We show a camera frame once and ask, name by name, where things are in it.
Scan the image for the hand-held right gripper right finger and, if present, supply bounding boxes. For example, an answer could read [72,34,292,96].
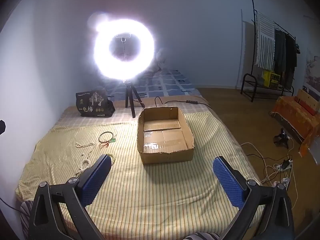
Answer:
[213,156,295,240]

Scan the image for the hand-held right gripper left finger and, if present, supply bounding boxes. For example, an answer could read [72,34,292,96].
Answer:
[27,154,112,240]

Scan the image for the white pearl necklace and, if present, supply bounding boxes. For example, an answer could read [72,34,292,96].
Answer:
[75,142,117,178]

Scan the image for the dark thin bangle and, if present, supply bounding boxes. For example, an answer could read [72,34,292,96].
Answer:
[98,131,113,143]

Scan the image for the red string bracelet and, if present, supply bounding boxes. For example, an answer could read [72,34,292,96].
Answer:
[99,138,117,149]

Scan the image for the cardboard box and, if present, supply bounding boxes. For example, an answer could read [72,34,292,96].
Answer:
[137,106,195,165]

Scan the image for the white power strip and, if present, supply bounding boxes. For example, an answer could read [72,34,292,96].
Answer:
[274,159,293,172]
[272,177,290,188]

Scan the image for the yellow striped cloth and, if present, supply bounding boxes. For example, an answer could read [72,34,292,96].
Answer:
[15,111,262,240]

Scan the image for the beige plaid blanket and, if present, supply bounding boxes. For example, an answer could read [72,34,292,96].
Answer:
[54,96,213,128]

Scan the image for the small black stand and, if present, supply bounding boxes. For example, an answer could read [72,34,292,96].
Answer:
[274,128,290,147]

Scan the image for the black printed snack bag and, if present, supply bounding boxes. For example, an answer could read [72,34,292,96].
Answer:
[76,89,116,118]

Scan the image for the black tripod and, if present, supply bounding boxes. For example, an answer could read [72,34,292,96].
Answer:
[122,79,144,118]

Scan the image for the yellow box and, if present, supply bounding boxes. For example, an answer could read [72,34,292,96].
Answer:
[262,70,282,88]

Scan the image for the flat cardboard carton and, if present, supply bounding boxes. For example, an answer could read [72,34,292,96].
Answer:
[296,89,320,117]

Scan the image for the blue patterned bedding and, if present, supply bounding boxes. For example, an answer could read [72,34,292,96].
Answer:
[107,69,202,99]

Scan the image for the grey crumpled blanket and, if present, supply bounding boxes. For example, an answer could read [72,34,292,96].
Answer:
[147,56,168,74]

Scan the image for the black garment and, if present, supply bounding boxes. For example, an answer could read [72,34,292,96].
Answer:
[284,34,298,89]

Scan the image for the dark green garment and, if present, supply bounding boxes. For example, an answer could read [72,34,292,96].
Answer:
[273,29,287,72]

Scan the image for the white striped garment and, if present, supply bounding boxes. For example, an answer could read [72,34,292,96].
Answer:
[254,11,275,70]

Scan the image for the phone holder clamp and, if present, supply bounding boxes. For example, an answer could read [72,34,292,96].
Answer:
[116,32,132,63]

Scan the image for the black clothes rack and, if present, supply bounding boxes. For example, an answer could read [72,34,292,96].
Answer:
[240,0,300,103]

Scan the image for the white cable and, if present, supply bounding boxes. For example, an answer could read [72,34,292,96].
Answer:
[240,142,278,184]

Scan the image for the black cable with switch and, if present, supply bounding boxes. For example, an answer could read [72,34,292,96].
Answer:
[154,96,210,110]

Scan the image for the white ring light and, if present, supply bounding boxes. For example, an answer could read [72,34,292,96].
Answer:
[93,17,155,79]

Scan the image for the wall poster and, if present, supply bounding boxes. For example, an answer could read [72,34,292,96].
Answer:
[304,50,320,98]

